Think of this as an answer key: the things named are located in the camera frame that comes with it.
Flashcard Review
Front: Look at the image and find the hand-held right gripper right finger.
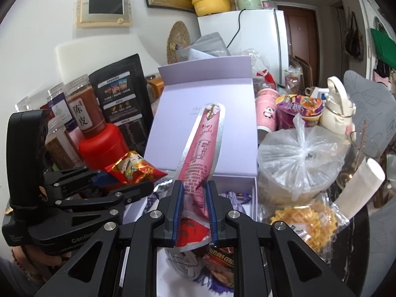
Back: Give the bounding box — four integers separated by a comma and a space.
207, 179, 356, 297

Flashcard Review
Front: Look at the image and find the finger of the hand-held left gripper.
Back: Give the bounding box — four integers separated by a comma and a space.
56, 182, 154, 214
43, 166, 110, 198

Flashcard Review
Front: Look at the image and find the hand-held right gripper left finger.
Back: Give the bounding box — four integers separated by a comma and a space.
34, 179, 184, 297

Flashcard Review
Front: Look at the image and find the red snack packet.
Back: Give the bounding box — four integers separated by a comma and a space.
104, 150, 168, 184

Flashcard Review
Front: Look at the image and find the purple silver snack packet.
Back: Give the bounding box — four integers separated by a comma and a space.
165, 247, 236, 293

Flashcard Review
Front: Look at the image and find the pink sachet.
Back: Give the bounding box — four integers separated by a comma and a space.
164, 102, 226, 251

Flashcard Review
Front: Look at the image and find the lavender gift box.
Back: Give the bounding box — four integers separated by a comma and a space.
122, 55, 259, 297

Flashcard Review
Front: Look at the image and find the person's left forearm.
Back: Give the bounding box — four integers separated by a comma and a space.
0, 255, 47, 297

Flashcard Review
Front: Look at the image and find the person's left hand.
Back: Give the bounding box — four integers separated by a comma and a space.
11, 246, 75, 282

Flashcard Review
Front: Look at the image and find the brown spice jar silver lid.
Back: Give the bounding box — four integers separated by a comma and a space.
45, 116, 84, 171

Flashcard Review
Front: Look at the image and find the red bottle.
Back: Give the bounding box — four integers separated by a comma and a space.
78, 123, 131, 171

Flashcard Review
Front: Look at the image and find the purple label jar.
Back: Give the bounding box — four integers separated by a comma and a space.
46, 83, 72, 121

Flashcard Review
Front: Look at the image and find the brown jar white label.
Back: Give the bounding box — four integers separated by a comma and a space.
64, 78, 107, 140

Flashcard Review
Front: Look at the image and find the black stand-up pouch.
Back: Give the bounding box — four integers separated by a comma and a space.
89, 53, 155, 158

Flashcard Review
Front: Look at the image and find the waffle cookie pack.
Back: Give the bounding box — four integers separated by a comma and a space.
269, 202, 350, 253

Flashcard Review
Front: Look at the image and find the plastic bag covered bowl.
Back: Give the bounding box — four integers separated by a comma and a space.
256, 113, 350, 206

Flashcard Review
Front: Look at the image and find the pink paper cup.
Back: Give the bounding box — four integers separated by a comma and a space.
255, 88, 287, 134

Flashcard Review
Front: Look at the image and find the white foam board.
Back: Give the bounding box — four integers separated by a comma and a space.
55, 35, 162, 83

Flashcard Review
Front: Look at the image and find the purple instant noodle cup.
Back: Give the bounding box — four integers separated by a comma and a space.
275, 95, 324, 129

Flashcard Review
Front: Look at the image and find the white paper roll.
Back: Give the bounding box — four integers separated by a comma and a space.
335, 157, 386, 220

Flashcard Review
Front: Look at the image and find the white mug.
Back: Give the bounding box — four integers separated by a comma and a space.
304, 86, 329, 100

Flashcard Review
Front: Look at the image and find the clear plastic wrapper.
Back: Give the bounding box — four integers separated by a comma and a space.
247, 48, 272, 78

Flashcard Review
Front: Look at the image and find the woven straw mat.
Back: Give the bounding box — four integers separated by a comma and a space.
166, 21, 191, 64

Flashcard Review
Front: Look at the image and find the grey foil pouch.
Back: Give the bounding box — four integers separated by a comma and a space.
182, 34, 231, 63

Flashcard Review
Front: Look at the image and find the white fridge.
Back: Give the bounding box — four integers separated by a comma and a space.
198, 9, 290, 86

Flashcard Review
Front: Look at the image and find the grey leaf-pattern chair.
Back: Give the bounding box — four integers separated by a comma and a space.
342, 69, 396, 158

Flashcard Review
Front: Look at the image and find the brown door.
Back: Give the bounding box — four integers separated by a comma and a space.
276, 4, 319, 84

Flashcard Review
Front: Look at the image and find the black hanging bag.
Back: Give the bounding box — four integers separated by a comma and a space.
344, 11, 364, 61

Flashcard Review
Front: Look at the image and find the green tote bag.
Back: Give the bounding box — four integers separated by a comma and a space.
370, 28, 396, 69

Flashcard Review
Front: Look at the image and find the wall intercom panel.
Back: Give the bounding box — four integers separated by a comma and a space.
75, 0, 134, 28

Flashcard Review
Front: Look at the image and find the black power cable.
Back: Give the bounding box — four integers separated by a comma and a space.
227, 9, 245, 49

